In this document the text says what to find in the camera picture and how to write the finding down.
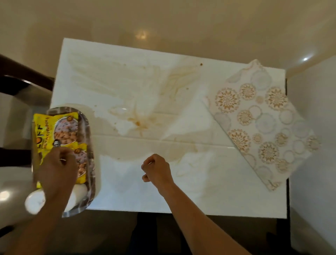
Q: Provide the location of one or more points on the person's left hand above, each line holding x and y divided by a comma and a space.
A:
55, 176

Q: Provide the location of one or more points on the floral patterned white tile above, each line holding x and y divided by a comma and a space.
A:
262, 123

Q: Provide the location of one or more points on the person's left fingers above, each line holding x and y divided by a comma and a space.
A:
65, 156

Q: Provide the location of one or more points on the person's left forearm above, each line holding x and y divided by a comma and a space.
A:
36, 226

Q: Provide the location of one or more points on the person's right thumb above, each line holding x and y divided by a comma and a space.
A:
146, 178

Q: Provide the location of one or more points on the person's right hand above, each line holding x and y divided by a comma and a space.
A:
157, 172

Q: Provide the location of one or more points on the white plastic pouch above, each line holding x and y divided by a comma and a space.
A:
76, 195

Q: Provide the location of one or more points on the yellow snack packet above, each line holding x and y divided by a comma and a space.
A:
56, 128
82, 163

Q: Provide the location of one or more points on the dark wooden chair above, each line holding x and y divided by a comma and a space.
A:
23, 76

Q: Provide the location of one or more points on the person's right forearm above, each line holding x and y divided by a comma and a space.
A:
199, 223

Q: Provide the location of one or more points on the oval steel tray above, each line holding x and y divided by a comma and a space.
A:
90, 157

